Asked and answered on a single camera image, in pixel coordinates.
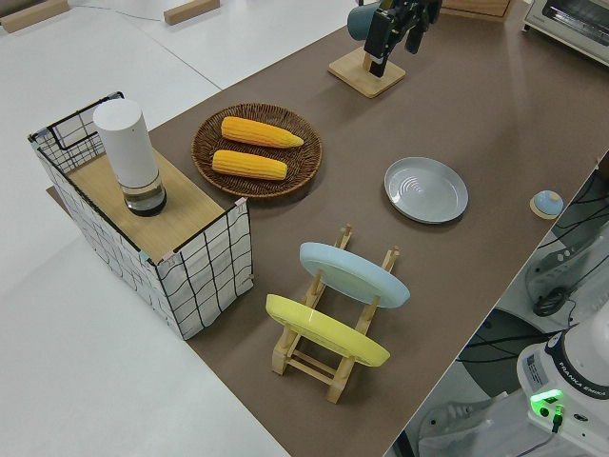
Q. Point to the light blue plate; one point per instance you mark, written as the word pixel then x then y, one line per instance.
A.
pixel 352 273

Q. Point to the white base bracket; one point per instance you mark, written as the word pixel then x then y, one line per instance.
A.
pixel 552 266
pixel 457 415

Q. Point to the cream toaster oven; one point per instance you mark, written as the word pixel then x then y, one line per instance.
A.
pixel 571 28

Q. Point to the yellow corn cob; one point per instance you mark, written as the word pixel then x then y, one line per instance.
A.
pixel 247 165
pixel 257 132

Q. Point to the yellow plate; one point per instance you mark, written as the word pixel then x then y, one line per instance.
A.
pixel 323 328

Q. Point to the small blue binder clip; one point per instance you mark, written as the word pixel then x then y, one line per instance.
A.
pixel 144 255

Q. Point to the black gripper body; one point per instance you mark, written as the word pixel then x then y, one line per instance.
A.
pixel 411 9

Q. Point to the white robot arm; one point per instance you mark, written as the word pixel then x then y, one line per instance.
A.
pixel 585 343

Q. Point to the wooden dish rack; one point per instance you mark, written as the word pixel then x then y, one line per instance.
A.
pixel 311 366

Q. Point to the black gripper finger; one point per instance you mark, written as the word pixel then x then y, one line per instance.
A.
pixel 377 43
pixel 414 37

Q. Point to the white cylinder device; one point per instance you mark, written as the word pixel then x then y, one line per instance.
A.
pixel 128 147

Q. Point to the wooden board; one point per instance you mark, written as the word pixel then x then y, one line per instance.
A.
pixel 190 214

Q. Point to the wooden block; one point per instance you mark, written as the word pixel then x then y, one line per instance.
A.
pixel 26 21
pixel 190 12

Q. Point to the gray round plate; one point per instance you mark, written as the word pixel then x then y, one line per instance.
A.
pixel 426 190

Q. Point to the brown table mat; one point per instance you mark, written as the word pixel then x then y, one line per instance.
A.
pixel 428 119

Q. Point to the dark blue mug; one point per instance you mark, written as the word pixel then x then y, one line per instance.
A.
pixel 358 23

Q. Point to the small pink binder clip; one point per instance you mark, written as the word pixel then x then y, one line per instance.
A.
pixel 241 204
pixel 170 257

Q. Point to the wooden mug tree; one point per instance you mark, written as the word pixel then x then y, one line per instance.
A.
pixel 361 78

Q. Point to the right yellow corn cob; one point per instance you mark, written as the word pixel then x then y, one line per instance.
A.
pixel 257 132

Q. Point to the left yellow corn cob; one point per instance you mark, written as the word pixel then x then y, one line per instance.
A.
pixel 247 165

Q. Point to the round wicker basket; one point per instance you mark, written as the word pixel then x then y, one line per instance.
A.
pixel 304 171

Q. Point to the white grid cloth liner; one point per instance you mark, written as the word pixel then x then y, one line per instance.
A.
pixel 209 285

